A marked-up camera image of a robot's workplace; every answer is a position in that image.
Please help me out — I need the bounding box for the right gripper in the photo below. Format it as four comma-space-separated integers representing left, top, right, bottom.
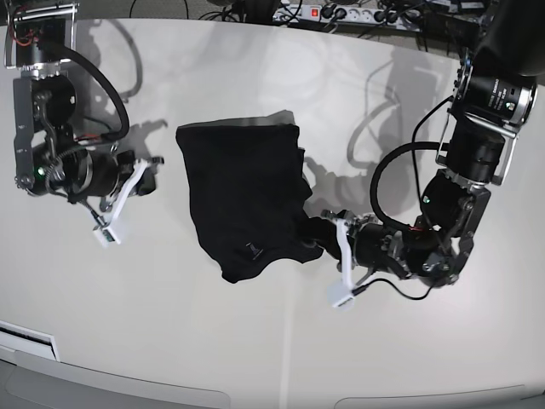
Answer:
67, 150, 164, 212

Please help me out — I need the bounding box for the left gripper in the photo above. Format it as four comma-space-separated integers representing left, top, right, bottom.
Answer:
321, 210, 417, 280

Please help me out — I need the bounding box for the black t-shirt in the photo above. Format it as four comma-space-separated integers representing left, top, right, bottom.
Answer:
175, 110, 341, 284

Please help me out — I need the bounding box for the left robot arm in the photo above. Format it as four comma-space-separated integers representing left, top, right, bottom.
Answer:
324, 1, 544, 295

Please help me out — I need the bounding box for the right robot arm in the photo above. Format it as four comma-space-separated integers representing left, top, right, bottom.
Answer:
2, 1, 164, 213

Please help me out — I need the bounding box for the white power strip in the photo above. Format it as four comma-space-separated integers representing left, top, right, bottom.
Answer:
272, 3, 421, 32

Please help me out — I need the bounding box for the black power adapter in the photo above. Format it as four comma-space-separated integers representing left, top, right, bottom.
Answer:
423, 13, 480, 48

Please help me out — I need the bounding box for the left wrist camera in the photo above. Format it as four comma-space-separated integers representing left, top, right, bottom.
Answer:
326, 280, 354, 311

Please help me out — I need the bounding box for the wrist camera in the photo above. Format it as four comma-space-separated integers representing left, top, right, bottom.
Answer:
326, 280, 354, 311
93, 220, 128, 248

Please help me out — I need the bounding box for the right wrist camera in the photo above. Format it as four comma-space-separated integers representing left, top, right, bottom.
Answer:
93, 220, 128, 248

